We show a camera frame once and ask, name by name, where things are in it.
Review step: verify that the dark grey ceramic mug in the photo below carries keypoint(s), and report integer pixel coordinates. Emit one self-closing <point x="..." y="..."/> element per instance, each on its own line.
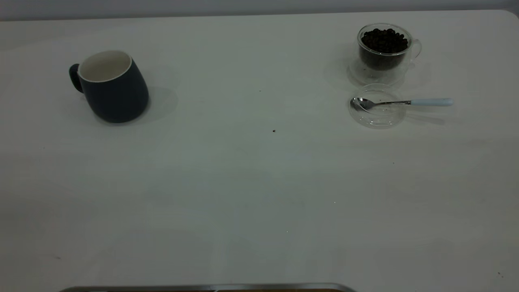
<point x="117" y="97"/>

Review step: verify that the silver metal edge strip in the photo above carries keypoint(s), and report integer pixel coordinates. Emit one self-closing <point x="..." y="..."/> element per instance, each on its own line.
<point x="202" y="288"/>

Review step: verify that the clear glass saucer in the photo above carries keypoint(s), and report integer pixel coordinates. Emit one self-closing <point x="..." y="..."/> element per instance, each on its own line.
<point x="357" y="77"/>

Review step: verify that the clear round lid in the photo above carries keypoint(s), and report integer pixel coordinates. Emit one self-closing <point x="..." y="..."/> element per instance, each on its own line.
<point x="379" y="119"/>

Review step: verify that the coffee beans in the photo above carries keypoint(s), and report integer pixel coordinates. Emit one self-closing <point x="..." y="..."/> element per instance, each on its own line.
<point x="384" y="40"/>

